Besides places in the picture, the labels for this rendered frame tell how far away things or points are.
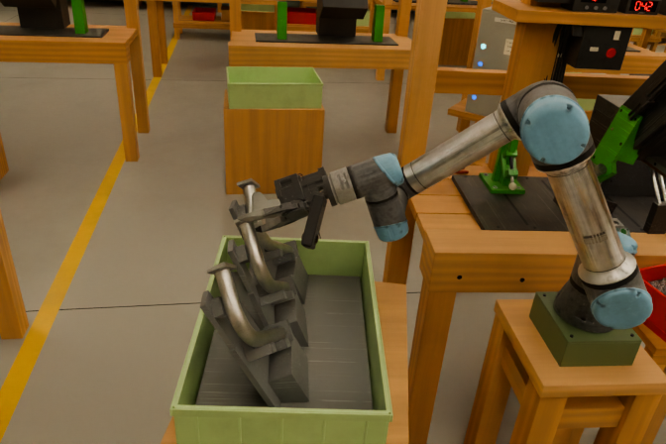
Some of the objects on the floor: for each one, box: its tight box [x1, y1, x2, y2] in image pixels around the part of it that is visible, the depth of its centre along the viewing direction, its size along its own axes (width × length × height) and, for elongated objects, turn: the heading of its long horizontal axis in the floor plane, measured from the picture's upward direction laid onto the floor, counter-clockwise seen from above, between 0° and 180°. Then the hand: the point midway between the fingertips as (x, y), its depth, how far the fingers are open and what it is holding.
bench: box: [383, 166, 547, 444], centre depth 224 cm, size 70×149×88 cm, turn 87°
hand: (249, 227), depth 121 cm, fingers open, 11 cm apart
